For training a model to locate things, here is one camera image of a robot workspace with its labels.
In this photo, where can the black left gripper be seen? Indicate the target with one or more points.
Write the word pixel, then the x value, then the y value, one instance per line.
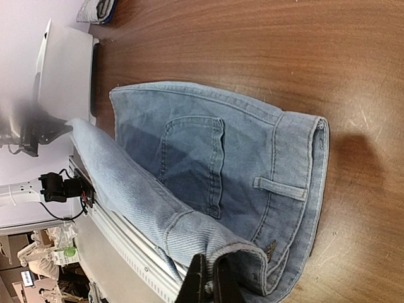
pixel 31 135

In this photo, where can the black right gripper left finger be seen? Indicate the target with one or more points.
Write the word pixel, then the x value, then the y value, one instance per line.
pixel 198 283

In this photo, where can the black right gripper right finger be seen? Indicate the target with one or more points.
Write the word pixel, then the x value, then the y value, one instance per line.
pixel 225 286

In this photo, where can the light blue denim skirt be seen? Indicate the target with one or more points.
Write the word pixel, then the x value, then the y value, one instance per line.
pixel 200 170

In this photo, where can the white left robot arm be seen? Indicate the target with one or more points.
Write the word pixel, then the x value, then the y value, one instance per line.
pixel 26 192

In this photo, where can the white plastic laundry bin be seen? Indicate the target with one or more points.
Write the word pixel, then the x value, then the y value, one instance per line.
pixel 64 82

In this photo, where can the folded grey button shirt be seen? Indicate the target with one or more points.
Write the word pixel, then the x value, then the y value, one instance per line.
pixel 97 12

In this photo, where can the front aluminium rail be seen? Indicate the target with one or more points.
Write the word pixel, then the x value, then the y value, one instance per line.
pixel 121 263

